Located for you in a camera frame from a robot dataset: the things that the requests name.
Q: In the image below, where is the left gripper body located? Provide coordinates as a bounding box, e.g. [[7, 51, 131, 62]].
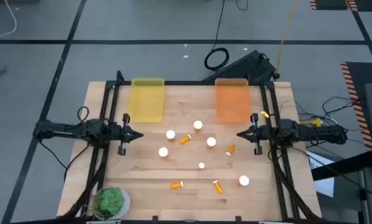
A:
[[106, 113, 131, 156]]

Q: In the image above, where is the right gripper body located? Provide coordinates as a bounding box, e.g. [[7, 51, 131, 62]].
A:
[[250, 113, 276, 156]]

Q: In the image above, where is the yellow translucent plastic bin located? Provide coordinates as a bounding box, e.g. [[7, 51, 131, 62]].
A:
[[128, 77, 165, 124]]

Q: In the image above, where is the orange translucent plastic bin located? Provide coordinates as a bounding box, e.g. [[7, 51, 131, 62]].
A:
[[214, 78, 254, 124]]

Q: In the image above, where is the black perforated case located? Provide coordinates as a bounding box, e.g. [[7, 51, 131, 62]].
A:
[[201, 49, 277, 83]]

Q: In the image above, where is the green succulent in white pot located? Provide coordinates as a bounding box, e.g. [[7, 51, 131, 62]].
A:
[[91, 186, 132, 221]]

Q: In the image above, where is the white paper sheet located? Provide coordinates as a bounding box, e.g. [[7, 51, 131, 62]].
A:
[[306, 150, 335, 198]]

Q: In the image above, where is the black metal beam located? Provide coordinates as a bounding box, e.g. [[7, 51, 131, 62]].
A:
[[310, 150, 372, 182]]

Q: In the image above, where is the large hazard striped mat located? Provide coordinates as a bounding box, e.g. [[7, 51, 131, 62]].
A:
[[340, 61, 372, 152]]

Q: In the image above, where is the small hazard striped mat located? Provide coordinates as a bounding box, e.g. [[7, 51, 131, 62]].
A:
[[309, 0, 372, 12]]

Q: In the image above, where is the yellow cable connector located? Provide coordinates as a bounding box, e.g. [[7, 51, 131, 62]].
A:
[[300, 117, 323, 128]]

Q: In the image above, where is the black metal table frame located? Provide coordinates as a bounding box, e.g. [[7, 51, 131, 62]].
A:
[[57, 70, 323, 224]]

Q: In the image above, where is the black coiled cable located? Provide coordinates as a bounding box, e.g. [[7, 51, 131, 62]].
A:
[[203, 0, 230, 72]]

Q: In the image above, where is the yellow hanging cable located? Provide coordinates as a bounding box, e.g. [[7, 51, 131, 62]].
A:
[[275, 0, 300, 78]]

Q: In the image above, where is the white floor cable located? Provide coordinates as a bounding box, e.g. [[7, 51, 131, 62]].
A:
[[0, 0, 18, 40]]

